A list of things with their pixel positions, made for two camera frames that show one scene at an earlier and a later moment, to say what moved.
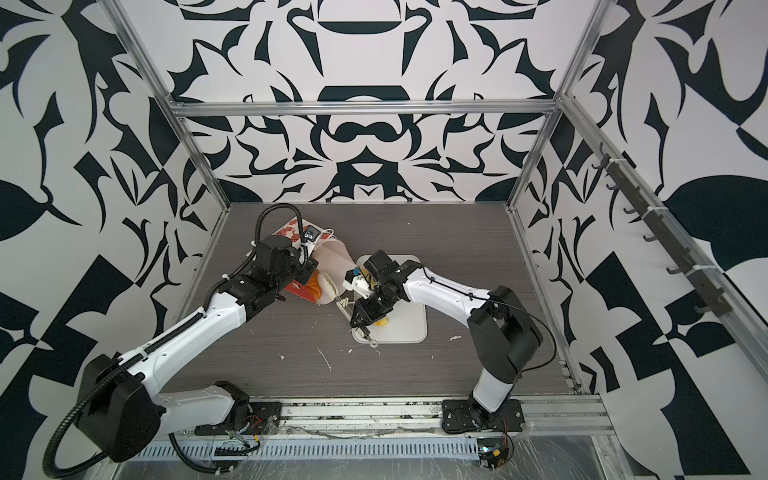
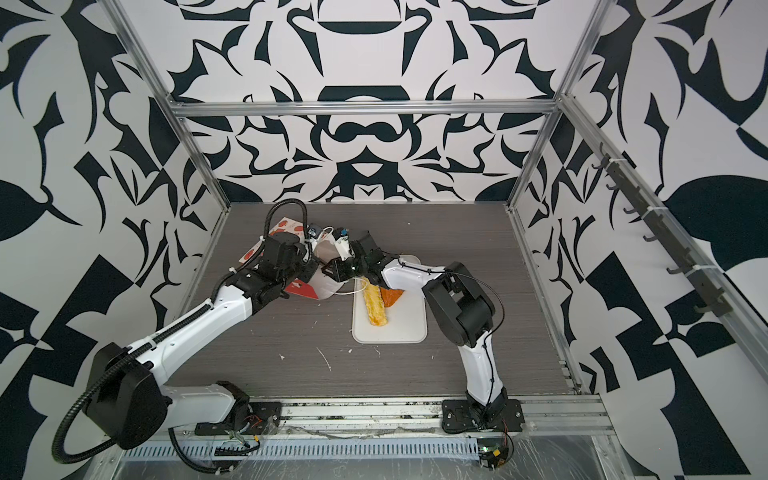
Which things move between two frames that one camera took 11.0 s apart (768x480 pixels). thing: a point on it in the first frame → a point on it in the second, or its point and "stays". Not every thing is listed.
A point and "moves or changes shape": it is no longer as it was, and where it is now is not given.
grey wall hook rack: x=713 y=298 stays
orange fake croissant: x=315 y=285 moves or changes shape
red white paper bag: x=333 y=260 stays
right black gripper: x=367 y=315 → x=338 y=268
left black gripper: x=307 y=269 stays
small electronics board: x=492 y=452 stays
